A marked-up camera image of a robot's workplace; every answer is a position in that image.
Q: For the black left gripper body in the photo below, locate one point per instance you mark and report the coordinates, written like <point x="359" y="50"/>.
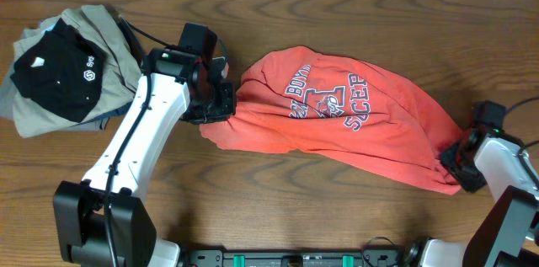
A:
<point x="216" y="104"/>

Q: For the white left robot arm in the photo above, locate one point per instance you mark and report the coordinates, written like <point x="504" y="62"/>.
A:
<point x="102" y="220"/>

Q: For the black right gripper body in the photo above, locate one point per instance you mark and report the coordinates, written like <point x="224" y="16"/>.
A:
<point x="458" y="167"/>

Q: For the red soccer t-shirt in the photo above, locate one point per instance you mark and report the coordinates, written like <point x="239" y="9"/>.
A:
<point x="349" y="110"/>

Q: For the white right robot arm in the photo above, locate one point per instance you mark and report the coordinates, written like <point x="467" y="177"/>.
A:
<point x="499" y="241"/>

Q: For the black polo shirt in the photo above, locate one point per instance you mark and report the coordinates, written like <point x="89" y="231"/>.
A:
<point x="62" y="73"/>

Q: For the khaki folded shirt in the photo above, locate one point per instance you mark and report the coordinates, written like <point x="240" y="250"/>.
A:
<point x="120" y="79"/>

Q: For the navy blue folded garment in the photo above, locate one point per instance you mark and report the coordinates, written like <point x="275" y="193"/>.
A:
<point x="117" y="112"/>

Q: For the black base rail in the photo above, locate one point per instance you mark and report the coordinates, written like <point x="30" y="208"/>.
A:
<point x="388" y="257"/>

